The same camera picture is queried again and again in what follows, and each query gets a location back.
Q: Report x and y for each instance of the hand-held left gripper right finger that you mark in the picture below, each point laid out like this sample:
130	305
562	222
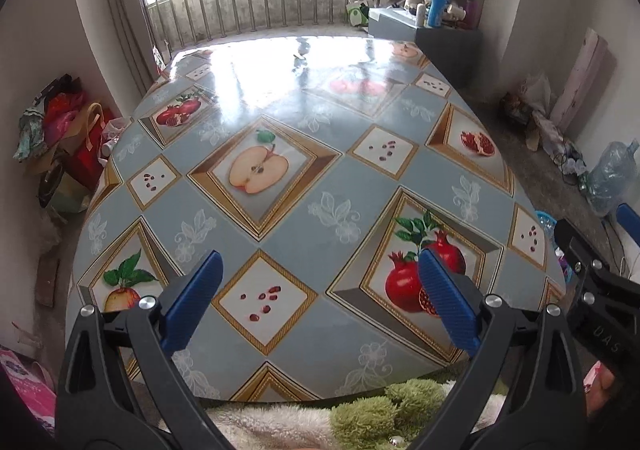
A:
445	300

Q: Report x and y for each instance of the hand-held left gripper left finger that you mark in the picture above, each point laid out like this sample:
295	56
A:
200	290

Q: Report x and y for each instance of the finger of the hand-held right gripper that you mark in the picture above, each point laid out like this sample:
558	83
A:
575	247
629	225

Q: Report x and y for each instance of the blue plastic basket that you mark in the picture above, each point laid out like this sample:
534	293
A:
544	220

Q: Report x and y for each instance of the person's right hand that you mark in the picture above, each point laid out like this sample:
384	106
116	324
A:
600	385

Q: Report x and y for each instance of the large clear water jug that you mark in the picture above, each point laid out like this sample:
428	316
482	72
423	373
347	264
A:
607	174

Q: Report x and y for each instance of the green fluffy cloth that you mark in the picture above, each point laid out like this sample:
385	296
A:
390	405

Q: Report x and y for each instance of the fruit print tablecloth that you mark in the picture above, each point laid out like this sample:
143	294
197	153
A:
310	230

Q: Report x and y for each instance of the pile of plastic bags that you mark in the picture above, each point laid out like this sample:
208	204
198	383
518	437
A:
540	124

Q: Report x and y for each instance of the cream fluffy blanket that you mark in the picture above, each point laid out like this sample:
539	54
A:
270	425

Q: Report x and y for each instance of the red gift bag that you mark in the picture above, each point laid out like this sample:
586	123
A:
90	154

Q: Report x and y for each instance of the black metal pot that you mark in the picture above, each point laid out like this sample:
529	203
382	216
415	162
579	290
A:
52	185

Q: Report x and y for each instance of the pink printed box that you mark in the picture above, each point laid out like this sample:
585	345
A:
25	380

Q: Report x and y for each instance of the red plastic bag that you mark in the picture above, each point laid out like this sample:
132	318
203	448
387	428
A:
60	109

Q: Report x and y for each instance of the green patterned cloth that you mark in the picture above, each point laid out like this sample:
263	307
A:
30	134

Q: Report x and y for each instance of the grey cabinet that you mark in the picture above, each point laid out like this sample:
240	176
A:
445	42

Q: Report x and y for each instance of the purple cup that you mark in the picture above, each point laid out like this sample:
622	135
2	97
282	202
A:
471	14

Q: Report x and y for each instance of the blue bottle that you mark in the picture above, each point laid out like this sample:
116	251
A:
437	9

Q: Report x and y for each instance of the white bottle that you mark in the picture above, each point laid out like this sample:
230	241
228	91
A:
421	14

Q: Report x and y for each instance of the green white appliance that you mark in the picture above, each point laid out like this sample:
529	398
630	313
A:
356	15

